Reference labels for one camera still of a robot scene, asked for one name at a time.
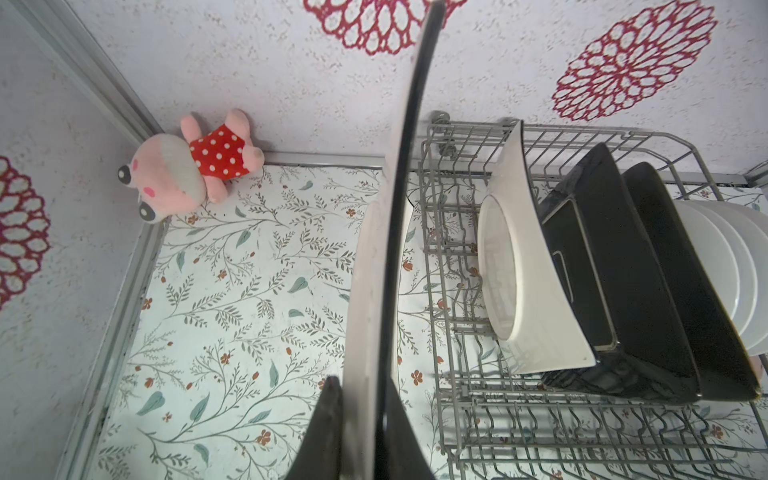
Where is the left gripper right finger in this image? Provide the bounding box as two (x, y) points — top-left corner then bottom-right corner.
(381, 379), (435, 480)

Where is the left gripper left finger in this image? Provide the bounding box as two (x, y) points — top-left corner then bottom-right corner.
(285, 376), (343, 480)

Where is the pink pig plush toy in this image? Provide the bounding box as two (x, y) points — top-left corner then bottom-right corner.
(117, 109), (265, 224)

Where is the white round plate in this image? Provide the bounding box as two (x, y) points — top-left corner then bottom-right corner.
(690, 201), (757, 336)
(674, 201), (740, 317)
(707, 202), (767, 356)

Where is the grey wire dish rack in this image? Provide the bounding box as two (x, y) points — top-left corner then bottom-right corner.
(411, 111), (767, 479)

